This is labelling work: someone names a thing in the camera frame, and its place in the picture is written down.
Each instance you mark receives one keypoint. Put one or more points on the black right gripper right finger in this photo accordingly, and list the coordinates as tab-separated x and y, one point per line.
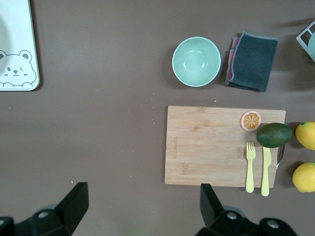
211	211

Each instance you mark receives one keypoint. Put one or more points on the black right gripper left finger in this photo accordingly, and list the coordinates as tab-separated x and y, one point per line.
73	209

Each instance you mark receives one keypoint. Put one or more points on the yellow plastic fork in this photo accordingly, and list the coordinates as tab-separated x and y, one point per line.
250	169

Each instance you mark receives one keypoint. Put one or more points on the wooden cutting board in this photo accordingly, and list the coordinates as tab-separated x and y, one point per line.
209	147

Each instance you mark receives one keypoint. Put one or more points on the yellow plastic knife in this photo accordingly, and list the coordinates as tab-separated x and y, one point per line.
266	172

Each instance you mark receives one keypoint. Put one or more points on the orange slice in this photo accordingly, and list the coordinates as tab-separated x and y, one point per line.
250	121

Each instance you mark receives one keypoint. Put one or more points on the green avocado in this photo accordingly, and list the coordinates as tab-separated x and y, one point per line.
274	135

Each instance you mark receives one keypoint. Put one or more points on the yellow lemon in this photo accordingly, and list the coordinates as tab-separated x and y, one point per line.
305	177
306	135

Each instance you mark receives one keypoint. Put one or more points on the pale green bowl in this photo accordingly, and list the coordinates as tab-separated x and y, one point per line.
196	62

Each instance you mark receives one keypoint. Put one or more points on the grey cloth with pink edge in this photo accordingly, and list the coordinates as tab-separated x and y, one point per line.
253	64

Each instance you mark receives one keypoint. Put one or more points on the cream tray with bear print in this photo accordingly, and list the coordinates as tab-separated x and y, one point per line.
22	29

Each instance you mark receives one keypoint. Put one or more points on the pale green cup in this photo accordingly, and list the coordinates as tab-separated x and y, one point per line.
312	48

